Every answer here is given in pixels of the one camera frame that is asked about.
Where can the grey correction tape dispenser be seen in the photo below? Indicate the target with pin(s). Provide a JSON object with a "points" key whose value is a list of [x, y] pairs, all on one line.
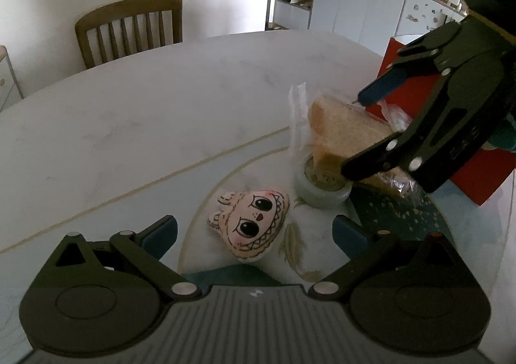
{"points": [[319, 189]]}

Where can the red cardboard box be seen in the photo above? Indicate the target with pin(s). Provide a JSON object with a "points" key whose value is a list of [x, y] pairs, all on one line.
{"points": [[481, 175]]}

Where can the blue round placemat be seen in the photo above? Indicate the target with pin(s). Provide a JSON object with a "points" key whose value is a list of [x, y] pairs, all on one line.
{"points": [[304, 251]]}

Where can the monster face plush pouch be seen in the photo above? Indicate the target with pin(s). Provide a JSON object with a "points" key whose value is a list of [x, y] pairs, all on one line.
{"points": [[249, 222]]}

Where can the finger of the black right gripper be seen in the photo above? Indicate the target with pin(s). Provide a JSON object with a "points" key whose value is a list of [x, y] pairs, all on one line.
{"points": [[418, 58], [395, 154]]}

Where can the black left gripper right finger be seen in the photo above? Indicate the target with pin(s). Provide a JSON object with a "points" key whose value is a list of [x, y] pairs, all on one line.
{"points": [[370, 254]]}

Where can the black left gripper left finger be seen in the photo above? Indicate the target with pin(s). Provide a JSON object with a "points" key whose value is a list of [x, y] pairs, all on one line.
{"points": [[141, 253]]}

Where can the dark wooden chair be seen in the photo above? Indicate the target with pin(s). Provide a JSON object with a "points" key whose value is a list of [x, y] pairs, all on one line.
{"points": [[127, 27]]}

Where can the white side cabinet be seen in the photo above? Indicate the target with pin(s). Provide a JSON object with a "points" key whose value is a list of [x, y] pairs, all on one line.
{"points": [[10, 91]]}

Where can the bagged bread slice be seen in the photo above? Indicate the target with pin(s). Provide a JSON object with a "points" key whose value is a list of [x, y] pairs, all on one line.
{"points": [[326, 125]]}

